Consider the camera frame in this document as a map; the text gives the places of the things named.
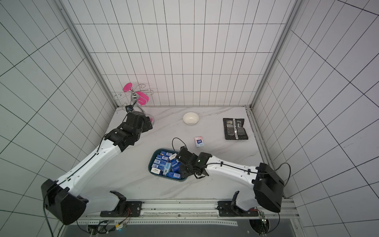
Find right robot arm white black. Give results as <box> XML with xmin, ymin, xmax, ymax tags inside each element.
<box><xmin>175</xmin><ymin>146</ymin><xmax>285</xmax><ymax>213</ymax></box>

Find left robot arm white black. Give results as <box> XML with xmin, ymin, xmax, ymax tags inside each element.
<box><xmin>41</xmin><ymin>111</ymin><xmax>153</xmax><ymax>225</ymax></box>

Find teal storage tray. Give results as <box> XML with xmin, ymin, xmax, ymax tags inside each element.
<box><xmin>148</xmin><ymin>149</ymin><xmax>187</xmax><ymax>181</ymax></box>

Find blue tissue pack front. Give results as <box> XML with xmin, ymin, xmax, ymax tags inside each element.
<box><xmin>167</xmin><ymin>172</ymin><xmax>182</xmax><ymax>179</ymax></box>

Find light blue tissue pack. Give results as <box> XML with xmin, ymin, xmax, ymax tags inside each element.
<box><xmin>162</xmin><ymin>162</ymin><xmax>172</xmax><ymax>176</ymax></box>

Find pink cup lower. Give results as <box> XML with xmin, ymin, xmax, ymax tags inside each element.
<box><xmin>136</xmin><ymin>91</ymin><xmax>150</xmax><ymax>106</ymax></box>

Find pink cup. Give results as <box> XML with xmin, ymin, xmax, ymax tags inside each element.
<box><xmin>123</xmin><ymin>83</ymin><xmax>133</xmax><ymax>92</ymax></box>
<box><xmin>136</xmin><ymin>91</ymin><xmax>150</xmax><ymax>106</ymax></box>

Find chrome cup holder stand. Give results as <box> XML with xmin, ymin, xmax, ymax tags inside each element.
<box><xmin>114</xmin><ymin>84</ymin><xmax>155</xmax><ymax>125</ymax></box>

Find white tissue pack in tray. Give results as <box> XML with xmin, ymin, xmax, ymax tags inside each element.
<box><xmin>151</xmin><ymin>167</ymin><xmax>162</xmax><ymax>175</ymax></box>

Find pink cup upper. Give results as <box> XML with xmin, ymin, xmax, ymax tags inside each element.
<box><xmin>123</xmin><ymin>83</ymin><xmax>133</xmax><ymax>92</ymax></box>

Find white bowl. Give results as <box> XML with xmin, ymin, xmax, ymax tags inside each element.
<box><xmin>183</xmin><ymin>112</ymin><xmax>199</xmax><ymax>125</ymax></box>

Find black snack bag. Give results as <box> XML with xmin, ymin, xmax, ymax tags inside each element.
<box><xmin>223</xmin><ymin>118</ymin><xmax>248</xmax><ymax>140</ymax></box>

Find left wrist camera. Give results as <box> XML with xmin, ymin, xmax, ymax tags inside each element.
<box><xmin>125</xmin><ymin>105</ymin><xmax>134</xmax><ymax>113</ymax></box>

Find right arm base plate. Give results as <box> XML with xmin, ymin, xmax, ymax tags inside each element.
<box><xmin>217</xmin><ymin>200</ymin><xmax>259</xmax><ymax>217</ymax></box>

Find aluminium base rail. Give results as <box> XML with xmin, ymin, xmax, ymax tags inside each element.
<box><xmin>73</xmin><ymin>199</ymin><xmax>300</xmax><ymax>227</ymax></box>

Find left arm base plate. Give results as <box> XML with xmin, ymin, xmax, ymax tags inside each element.
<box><xmin>100</xmin><ymin>201</ymin><xmax>143</xmax><ymax>218</ymax></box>

